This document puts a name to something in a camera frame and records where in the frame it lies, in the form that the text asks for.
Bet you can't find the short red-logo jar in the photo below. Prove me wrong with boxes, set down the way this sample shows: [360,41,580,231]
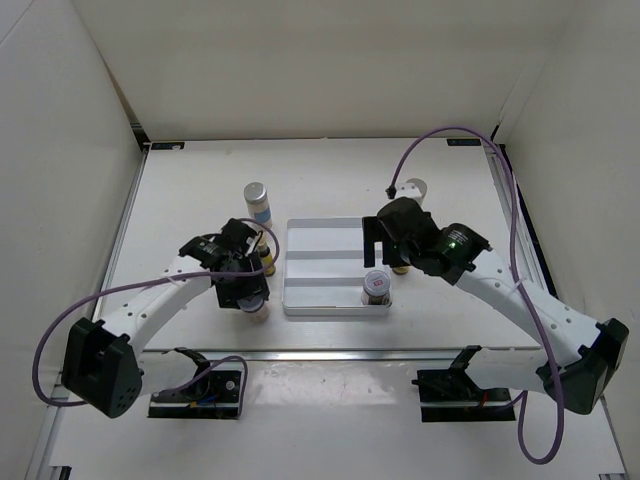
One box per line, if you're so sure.
[237,296,270,324]
[361,270,391,306]

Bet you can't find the white divided tray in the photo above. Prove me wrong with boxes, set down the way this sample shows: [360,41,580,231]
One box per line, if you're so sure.
[282,217,392,317]

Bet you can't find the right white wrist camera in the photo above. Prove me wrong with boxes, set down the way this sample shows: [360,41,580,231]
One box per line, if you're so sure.
[385,182,418,203]

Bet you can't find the tall white spice jar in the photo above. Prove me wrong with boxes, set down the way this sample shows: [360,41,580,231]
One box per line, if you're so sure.
[406,178,428,206]
[243,182,272,227]

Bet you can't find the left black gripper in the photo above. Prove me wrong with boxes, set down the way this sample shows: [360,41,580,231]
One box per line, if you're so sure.
[215,250,269,309]

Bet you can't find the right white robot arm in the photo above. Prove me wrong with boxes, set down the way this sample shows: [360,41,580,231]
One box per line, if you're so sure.
[362,197,629,415]

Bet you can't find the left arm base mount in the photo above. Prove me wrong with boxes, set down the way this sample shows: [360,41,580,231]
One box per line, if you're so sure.
[147,347,249,420]

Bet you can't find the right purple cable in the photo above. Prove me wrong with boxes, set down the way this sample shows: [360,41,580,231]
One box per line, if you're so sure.
[385,125,567,465]

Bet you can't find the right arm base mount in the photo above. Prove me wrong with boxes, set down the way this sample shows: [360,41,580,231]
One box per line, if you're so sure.
[411,345,516,423]

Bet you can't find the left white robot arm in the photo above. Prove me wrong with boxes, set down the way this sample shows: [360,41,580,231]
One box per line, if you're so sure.
[61,218,270,418]

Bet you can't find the right tall white spice jar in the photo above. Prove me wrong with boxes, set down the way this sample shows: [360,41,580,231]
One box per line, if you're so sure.
[406,178,428,206]

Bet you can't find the left tall white spice jar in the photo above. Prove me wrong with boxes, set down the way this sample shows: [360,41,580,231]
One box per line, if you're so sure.
[243,182,272,227]

